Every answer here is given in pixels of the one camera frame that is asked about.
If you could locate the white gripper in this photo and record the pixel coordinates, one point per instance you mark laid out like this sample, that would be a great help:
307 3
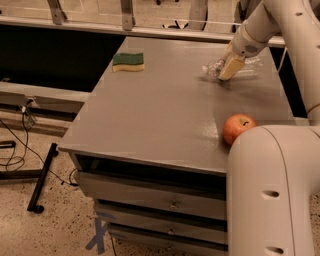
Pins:
244 44

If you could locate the clear plastic water bottle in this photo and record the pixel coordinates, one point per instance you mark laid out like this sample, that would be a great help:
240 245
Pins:
252 67

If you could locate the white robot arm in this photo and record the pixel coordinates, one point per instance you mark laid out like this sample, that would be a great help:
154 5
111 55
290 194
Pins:
273 170

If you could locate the grey metal railing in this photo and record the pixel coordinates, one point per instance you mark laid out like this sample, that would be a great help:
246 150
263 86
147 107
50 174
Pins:
195 20

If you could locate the red apple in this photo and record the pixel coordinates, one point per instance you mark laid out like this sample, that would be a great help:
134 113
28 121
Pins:
236 125

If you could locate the green and yellow sponge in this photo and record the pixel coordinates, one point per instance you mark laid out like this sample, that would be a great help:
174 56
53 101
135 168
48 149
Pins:
132 62

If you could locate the grey drawer cabinet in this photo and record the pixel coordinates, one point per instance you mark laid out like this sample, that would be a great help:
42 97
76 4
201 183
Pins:
163 125

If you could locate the middle grey drawer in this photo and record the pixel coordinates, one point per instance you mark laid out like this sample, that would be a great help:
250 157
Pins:
174 224

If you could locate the grey drawer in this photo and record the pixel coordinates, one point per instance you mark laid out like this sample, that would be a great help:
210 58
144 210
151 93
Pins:
174 224
148 195
170 243

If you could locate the top grey drawer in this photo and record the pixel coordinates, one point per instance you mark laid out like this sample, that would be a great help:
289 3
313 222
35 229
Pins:
148 195

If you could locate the bottom grey drawer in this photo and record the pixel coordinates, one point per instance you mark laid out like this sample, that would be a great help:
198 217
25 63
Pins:
170 243

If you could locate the blue tape cross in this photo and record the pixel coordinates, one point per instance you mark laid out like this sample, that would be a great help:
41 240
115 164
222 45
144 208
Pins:
97 240

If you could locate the black metal floor stand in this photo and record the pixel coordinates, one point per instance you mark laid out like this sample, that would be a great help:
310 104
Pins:
38 174

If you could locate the grey metal frame beam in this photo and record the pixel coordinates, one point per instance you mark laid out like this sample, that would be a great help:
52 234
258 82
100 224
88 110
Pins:
42 101

